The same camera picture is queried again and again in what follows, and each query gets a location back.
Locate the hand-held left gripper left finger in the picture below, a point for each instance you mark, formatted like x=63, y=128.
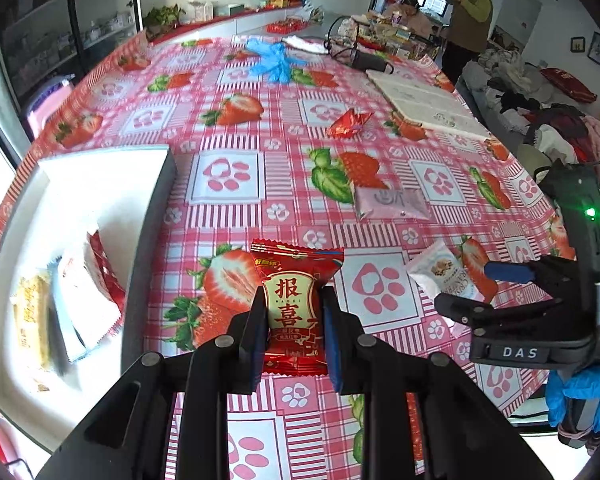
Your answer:
x=255, y=340

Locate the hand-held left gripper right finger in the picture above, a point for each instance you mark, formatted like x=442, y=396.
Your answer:
x=332, y=347

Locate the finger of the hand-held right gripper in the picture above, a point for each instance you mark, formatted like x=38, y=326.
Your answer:
x=510, y=271
x=472, y=307

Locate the white pink-edged snack packet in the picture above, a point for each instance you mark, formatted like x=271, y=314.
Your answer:
x=82, y=300
x=442, y=272

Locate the red yellow-label snack packet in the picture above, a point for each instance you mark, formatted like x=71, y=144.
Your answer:
x=295, y=300

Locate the light blue snack packet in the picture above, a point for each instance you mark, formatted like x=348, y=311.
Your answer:
x=67, y=340

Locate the white tray with dark side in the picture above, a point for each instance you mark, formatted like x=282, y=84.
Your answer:
x=110, y=200

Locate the yellow cookie packet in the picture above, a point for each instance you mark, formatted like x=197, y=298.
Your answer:
x=30, y=320

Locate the person's right hand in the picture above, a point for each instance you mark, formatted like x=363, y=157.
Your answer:
x=587, y=390

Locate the purple smiley snack packet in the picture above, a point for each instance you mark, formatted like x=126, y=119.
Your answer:
x=392, y=202

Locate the sofa with clothes pile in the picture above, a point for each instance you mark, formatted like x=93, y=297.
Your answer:
x=545, y=110

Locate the white foam board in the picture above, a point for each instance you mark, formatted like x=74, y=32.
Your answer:
x=415, y=87
x=440, y=117

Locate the red cushion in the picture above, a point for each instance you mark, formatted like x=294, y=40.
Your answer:
x=567, y=84

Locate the red pyramid snack packet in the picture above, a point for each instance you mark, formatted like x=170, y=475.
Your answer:
x=347, y=124

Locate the black pouch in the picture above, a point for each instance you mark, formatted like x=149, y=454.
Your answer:
x=372, y=62

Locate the pile of packaged goods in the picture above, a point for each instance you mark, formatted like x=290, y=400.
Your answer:
x=390, y=32

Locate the crumpled blue disposable gloves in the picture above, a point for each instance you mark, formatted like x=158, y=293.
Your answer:
x=275, y=60

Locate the white plastic bag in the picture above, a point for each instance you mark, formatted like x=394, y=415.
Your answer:
x=305, y=42

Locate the pink stool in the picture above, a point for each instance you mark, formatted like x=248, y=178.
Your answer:
x=47, y=105

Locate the green tissue box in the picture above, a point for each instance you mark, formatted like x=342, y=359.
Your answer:
x=235, y=9

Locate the white carton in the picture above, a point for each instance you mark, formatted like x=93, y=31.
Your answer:
x=200, y=10

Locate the green potted plant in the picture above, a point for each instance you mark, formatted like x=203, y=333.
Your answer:
x=164, y=17

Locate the glass display cabinet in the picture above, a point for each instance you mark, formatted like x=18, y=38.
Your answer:
x=65, y=25

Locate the framed wall picture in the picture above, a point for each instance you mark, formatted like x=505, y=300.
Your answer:
x=577, y=44
x=597, y=47

